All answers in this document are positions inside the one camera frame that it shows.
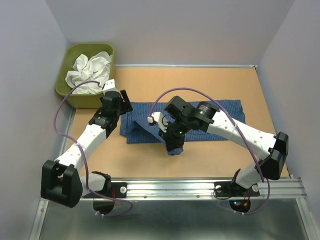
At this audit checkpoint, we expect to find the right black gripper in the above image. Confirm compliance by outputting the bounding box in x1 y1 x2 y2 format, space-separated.
158 117 191 152

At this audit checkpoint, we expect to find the blue checkered long sleeve shirt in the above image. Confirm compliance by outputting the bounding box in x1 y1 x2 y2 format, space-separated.
119 99 246 145

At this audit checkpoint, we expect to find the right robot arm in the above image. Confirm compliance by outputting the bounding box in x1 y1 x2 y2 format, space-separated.
151 96 289 196

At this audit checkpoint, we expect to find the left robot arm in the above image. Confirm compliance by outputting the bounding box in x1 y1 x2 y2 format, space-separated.
40 90 133 208

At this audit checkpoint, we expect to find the green plastic bin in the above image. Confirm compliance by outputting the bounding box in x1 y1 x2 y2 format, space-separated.
55 42 116 109

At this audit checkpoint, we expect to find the white crumpled shirt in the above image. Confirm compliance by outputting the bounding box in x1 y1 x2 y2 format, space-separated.
65 51 113 95

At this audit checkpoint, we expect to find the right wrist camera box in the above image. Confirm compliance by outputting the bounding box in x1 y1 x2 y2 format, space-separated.
147 112 169 133

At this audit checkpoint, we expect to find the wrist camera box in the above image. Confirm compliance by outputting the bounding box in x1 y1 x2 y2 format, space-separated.
102 79 119 94
147 112 169 133

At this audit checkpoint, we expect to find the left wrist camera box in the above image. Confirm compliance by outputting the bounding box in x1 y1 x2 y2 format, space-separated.
102 79 119 94

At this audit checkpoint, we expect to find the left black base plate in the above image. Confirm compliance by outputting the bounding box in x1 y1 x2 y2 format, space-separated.
96 181 128 199

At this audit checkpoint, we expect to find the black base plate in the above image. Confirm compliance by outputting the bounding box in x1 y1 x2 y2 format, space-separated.
214 181 260 200
96 181 128 199

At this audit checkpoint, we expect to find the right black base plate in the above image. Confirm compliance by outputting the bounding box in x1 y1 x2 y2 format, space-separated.
214 181 260 200

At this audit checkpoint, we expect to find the aluminium mounting rail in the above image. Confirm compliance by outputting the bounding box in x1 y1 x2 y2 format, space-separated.
29 109 313 240

